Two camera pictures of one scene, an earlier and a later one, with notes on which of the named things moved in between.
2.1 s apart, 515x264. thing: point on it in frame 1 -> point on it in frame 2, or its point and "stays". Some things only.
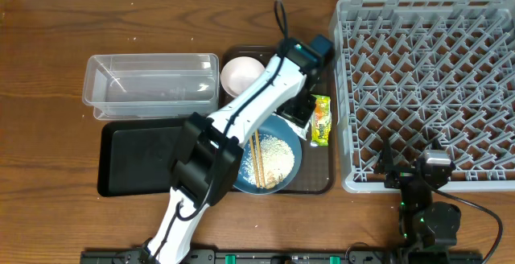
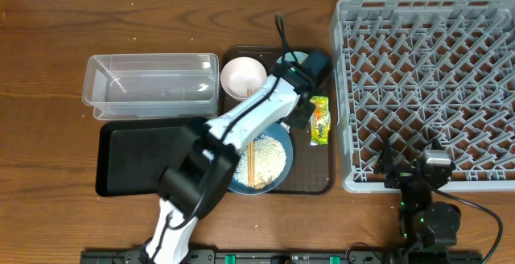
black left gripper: (303, 117) stays
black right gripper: (386, 166) stays
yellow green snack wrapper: (321, 124) stays
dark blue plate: (277, 127) -> (280, 133)
